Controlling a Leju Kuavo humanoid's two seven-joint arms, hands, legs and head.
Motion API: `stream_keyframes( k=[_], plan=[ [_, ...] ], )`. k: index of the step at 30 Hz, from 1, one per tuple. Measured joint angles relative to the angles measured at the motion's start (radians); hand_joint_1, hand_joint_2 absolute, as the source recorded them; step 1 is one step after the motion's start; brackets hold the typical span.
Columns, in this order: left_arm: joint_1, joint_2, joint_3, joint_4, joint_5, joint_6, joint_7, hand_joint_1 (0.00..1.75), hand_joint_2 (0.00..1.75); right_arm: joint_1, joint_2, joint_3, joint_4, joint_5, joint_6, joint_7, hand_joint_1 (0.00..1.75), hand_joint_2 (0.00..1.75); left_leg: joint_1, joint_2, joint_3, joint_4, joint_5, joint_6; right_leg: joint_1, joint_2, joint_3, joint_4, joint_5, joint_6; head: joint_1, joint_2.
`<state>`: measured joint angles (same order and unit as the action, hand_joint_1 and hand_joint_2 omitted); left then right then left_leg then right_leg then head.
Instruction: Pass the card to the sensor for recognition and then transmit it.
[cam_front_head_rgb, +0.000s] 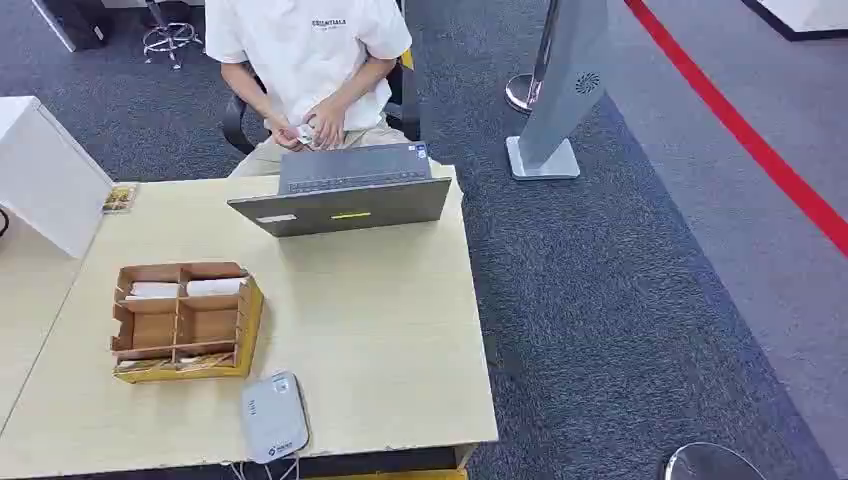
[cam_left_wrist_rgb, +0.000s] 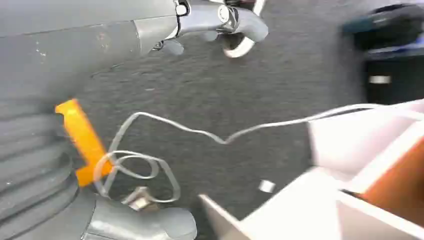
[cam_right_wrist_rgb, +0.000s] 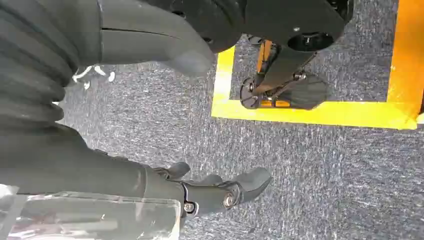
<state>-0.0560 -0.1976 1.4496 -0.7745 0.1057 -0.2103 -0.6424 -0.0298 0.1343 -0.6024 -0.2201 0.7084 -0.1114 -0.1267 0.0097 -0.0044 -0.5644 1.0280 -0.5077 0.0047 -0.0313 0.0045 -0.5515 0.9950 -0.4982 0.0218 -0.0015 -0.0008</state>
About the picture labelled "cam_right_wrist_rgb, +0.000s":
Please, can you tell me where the yellow floor tape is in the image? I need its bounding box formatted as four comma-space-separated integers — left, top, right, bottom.
210, 45, 419, 131

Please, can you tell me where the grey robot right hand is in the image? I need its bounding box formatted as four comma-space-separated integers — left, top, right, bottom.
0, 0, 273, 220

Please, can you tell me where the ribbed grey right arm sleeve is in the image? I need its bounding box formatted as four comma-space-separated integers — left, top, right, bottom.
0, 0, 100, 131

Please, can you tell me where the orange upright board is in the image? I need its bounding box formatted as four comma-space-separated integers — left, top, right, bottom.
386, 0, 424, 117

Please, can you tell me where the clear plastic guard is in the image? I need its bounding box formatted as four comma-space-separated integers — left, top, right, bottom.
0, 183, 182, 240

